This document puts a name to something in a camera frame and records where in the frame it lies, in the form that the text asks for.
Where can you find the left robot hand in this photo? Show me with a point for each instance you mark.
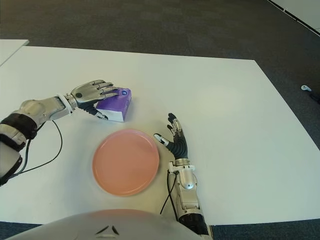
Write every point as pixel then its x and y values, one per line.
pixel 87 93

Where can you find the small white floor object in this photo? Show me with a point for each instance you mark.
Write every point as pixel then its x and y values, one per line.
pixel 304 87

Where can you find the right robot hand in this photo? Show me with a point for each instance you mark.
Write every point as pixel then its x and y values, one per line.
pixel 180 147

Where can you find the silver robot torso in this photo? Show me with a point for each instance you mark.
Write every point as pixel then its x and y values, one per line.
pixel 100 227

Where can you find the neighbouring white table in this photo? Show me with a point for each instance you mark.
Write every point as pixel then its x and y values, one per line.
pixel 10 50

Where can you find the round pink plate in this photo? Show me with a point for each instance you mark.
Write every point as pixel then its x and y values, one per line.
pixel 125 162

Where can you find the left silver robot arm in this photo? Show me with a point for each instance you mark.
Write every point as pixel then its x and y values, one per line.
pixel 35 111

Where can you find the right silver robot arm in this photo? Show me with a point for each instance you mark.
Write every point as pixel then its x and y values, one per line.
pixel 188 190

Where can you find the purple tissue paper pack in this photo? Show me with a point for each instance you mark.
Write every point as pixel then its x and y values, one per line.
pixel 117 106

